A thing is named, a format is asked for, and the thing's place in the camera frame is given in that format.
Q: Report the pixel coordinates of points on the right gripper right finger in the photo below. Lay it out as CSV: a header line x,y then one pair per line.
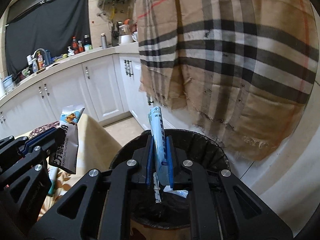
x,y
221,206

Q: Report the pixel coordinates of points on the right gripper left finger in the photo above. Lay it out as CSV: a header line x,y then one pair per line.
x,y
99,205

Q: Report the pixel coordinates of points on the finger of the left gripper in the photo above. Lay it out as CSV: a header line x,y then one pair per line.
x,y
42,138

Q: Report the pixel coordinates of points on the white camel milk packet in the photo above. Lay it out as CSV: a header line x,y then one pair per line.
x,y
66,154

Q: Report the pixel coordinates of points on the blue stick packet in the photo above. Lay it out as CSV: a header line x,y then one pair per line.
x,y
157,131

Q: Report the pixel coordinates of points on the teal white tube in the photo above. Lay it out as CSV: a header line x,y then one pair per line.
x,y
51,182

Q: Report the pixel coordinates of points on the black trash bin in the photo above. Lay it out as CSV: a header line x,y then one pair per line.
x,y
173,211

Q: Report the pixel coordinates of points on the chrome kitchen faucet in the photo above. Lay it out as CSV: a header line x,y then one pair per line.
x,y
45,54

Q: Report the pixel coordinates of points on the floral tablecloth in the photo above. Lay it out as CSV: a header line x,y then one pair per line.
x,y
96,150

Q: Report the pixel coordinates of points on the white lower cabinets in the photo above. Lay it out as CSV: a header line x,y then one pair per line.
x,y
107,87

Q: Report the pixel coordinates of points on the black window curtain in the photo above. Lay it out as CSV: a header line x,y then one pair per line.
x,y
47,24

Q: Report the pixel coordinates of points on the steel thermos bottle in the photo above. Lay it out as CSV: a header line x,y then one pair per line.
x,y
103,41

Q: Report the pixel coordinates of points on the white blender jug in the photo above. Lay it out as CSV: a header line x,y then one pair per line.
x,y
125,36

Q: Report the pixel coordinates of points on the plaid beige curtain cloth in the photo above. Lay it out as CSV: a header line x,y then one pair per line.
x,y
244,69

